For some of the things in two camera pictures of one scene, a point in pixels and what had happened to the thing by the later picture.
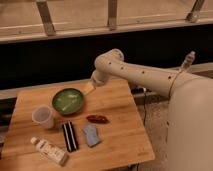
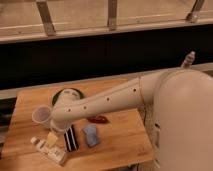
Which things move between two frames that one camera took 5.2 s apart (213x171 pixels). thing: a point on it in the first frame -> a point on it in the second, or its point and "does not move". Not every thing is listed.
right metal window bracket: x=194 y=15 does not move
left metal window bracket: x=46 y=17 does not move
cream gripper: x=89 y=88 -> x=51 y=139
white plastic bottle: x=51 y=151 does not move
